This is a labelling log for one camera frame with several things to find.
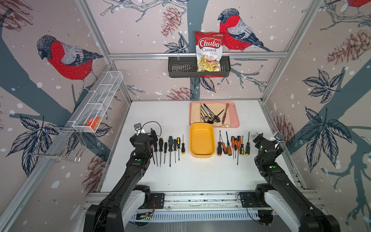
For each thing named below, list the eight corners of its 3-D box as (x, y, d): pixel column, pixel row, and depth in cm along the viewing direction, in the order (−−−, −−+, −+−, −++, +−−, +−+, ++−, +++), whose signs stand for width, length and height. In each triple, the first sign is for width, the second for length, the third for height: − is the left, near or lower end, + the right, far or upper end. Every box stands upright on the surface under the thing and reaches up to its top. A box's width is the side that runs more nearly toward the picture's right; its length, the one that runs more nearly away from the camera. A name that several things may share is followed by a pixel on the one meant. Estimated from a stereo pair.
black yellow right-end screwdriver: (245, 155, 92) (246, 153, 90) (245, 132, 103) (246, 131, 101) (248, 156, 91) (250, 154, 90) (248, 133, 102) (249, 131, 100)
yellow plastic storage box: (189, 158, 91) (189, 155, 87) (189, 126, 107) (189, 122, 103) (217, 158, 91) (218, 155, 87) (213, 126, 107) (214, 122, 103)
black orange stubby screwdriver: (217, 156, 91) (217, 154, 90) (217, 131, 103) (218, 130, 102) (221, 156, 91) (222, 155, 90) (221, 131, 103) (221, 130, 101)
